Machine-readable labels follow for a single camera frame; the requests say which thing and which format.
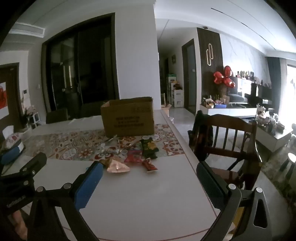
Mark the white coffee table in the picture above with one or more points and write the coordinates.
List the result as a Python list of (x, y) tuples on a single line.
[(275, 139)]

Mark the round stool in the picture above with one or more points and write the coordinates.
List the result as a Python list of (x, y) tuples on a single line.
[(289, 161)]

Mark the pink red snack packet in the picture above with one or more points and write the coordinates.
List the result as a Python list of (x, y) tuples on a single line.
[(134, 157)]

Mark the dark dining chair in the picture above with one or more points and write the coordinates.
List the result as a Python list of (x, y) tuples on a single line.
[(56, 115)]

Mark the patterned tissue box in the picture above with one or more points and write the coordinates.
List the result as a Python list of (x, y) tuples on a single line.
[(12, 139)]

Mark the white candy wrapper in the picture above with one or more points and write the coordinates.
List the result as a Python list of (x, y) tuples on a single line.
[(104, 147)]

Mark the person's left hand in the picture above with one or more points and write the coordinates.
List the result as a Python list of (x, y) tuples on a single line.
[(19, 224)]

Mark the dark curtain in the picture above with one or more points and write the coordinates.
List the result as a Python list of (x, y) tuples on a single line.
[(274, 85)]

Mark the patterned table mat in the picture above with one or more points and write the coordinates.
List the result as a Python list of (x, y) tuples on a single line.
[(69, 143)]

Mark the dark wooden door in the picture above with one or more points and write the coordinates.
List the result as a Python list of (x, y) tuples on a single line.
[(13, 78)]

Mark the gold loop wall lamp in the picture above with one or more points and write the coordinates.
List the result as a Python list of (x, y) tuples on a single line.
[(210, 54)]

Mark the small red snack packet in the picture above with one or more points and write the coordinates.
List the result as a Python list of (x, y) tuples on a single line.
[(149, 165)]

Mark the white storage shelf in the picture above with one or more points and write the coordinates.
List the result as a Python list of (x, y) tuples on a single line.
[(178, 95)]

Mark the dark cloth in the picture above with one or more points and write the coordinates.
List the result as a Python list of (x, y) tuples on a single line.
[(200, 136)]

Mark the red wall poster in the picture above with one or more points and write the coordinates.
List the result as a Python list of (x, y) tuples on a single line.
[(2, 97)]

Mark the dark snack packet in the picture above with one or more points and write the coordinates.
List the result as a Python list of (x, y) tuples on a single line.
[(149, 147)]

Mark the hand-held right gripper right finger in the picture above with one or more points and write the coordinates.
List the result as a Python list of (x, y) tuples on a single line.
[(212, 187)]

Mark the brown cardboard box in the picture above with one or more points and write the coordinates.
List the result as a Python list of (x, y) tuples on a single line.
[(127, 118)]

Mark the white media cabinet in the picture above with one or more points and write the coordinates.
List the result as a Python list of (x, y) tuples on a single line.
[(231, 112)]

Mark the small cardboard box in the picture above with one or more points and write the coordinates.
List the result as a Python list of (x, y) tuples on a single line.
[(166, 109)]

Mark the black television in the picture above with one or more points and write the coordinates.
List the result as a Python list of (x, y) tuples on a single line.
[(261, 92)]

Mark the flower bouquet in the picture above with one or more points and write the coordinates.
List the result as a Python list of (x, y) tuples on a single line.
[(29, 113)]

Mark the orange gold candies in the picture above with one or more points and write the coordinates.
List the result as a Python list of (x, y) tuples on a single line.
[(127, 141)]

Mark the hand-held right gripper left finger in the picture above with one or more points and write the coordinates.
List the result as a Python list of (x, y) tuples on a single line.
[(87, 185)]

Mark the pale pink wrapper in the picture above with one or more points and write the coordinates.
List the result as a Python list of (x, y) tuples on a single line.
[(118, 168)]

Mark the wooden chair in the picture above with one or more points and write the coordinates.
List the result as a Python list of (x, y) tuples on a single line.
[(233, 143)]

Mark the dark hallway door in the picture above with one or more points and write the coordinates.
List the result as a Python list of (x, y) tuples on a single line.
[(190, 76)]

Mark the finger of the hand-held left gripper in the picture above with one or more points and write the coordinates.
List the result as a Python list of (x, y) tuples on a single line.
[(11, 151), (34, 163)]

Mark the red foil balloons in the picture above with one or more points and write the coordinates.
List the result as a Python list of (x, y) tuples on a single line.
[(225, 77)]

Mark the dark sliding glass door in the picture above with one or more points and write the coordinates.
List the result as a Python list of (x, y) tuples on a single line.
[(92, 69)]

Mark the ceiling air vent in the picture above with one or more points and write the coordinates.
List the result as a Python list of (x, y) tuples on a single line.
[(27, 30)]

